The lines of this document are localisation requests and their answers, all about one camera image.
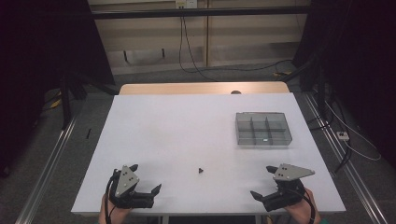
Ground black floor cable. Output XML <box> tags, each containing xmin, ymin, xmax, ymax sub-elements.
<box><xmin>333</xmin><ymin>139</ymin><xmax>353</xmax><ymax>174</ymax></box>

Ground black horizontal bar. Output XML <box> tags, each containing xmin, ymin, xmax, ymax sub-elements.
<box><xmin>90</xmin><ymin>5</ymin><xmax>312</xmax><ymax>21</ymax></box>

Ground white wall socket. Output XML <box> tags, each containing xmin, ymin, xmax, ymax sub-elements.
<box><xmin>175</xmin><ymin>0</ymin><xmax>199</xmax><ymax>9</ymax></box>

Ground left hand-held gripper cable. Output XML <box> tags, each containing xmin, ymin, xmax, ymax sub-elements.
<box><xmin>105</xmin><ymin>174</ymin><xmax>118</xmax><ymax>224</ymax></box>

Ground clear plastic compartment box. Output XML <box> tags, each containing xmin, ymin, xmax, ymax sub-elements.
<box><xmin>235</xmin><ymin>111</ymin><xmax>293</xmax><ymax>147</ymax></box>

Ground hand-held gripper cable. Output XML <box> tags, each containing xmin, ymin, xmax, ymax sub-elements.
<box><xmin>105</xmin><ymin>174</ymin><xmax>118</xmax><ymax>224</ymax></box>
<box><xmin>292</xmin><ymin>188</ymin><xmax>317</xmax><ymax>224</ymax></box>

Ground black tripod stand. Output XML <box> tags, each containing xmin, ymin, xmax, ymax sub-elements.
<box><xmin>59</xmin><ymin>71</ymin><xmax>120</xmax><ymax>131</ymax></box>

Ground aluminium floor rail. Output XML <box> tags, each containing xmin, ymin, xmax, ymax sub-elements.
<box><xmin>14</xmin><ymin>115</ymin><xmax>78</xmax><ymax>224</ymax></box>
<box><xmin>303</xmin><ymin>92</ymin><xmax>390</xmax><ymax>224</ymax></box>

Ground black metal stand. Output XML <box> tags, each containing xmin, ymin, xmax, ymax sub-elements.
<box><xmin>292</xmin><ymin>55</ymin><xmax>332</xmax><ymax>121</ymax></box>

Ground wooden table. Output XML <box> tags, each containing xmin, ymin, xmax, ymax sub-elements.
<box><xmin>119</xmin><ymin>81</ymin><xmax>290</xmax><ymax>96</ymax></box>

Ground white floor cable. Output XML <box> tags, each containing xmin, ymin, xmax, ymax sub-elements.
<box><xmin>323</xmin><ymin>101</ymin><xmax>383</xmax><ymax>162</ymax></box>

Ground right hand-held gripper cable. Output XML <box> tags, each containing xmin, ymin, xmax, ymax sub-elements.
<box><xmin>292</xmin><ymin>188</ymin><xmax>317</xmax><ymax>224</ymax></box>

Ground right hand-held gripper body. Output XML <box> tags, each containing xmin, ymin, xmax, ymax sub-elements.
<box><xmin>262</xmin><ymin>163</ymin><xmax>316</xmax><ymax>213</ymax></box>

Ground person's left hand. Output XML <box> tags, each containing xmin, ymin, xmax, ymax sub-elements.
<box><xmin>98</xmin><ymin>194</ymin><xmax>132</xmax><ymax>224</ymax></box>

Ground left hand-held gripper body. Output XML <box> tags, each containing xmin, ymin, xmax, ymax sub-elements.
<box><xmin>108</xmin><ymin>164</ymin><xmax>155</xmax><ymax>210</ymax></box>

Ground person's right hand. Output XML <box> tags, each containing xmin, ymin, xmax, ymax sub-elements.
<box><xmin>284</xmin><ymin>188</ymin><xmax>322</xmax><ymax>224</ymax></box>

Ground black hanging cable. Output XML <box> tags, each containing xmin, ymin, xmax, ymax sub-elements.
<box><xmin>177</xmin><ymin>7</ymin><xmax>293</xmax><ymax>82</ymax></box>

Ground black curtain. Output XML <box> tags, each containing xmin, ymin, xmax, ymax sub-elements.
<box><xmin>292</xmin><ymin>0</ymin><xmax>396</xmax><ymax>161</ymax></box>
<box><xmin>0</xmin><ymin>0</ymin><xmax>115</xmax><ymax>175</ymax></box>

